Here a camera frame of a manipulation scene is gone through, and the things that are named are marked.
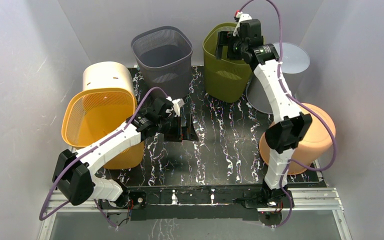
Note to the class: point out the light grey round bucket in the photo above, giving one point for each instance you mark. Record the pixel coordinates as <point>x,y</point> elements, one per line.
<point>295,61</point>

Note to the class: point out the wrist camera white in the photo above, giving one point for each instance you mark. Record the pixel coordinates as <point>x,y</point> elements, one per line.
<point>239,17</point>
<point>177,105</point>

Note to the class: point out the cream bin with orange rim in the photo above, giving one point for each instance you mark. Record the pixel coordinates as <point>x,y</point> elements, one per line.
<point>107,75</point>

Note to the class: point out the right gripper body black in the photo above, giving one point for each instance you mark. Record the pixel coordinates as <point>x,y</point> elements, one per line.
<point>227,42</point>

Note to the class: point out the orange round plastic bucket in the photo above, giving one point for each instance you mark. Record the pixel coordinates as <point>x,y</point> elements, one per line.
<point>316,142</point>

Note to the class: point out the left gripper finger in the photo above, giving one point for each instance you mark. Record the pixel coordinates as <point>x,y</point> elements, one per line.
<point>174,131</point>
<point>188,131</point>

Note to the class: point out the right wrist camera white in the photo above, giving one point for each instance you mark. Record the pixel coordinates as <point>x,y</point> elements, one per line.
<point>239,17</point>

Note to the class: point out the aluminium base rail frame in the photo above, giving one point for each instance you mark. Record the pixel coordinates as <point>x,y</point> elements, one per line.
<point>202,202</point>

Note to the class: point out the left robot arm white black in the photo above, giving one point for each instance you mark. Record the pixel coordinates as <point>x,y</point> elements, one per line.
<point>74,174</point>

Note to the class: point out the yellow mesh basket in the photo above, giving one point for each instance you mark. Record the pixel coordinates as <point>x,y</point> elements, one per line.
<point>92,114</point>

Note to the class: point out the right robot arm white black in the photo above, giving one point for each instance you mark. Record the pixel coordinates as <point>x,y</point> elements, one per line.
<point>290,124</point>

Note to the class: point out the olive green mesh basket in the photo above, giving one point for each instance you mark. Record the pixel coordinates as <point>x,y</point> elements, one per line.
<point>224,79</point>

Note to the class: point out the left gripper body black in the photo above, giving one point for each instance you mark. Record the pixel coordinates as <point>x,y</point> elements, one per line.
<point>163,124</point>

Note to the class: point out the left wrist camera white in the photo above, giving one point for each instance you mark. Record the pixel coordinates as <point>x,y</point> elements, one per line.
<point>177,105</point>

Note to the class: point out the grey mesh basket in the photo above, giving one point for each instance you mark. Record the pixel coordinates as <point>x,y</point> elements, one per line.
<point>164,58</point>

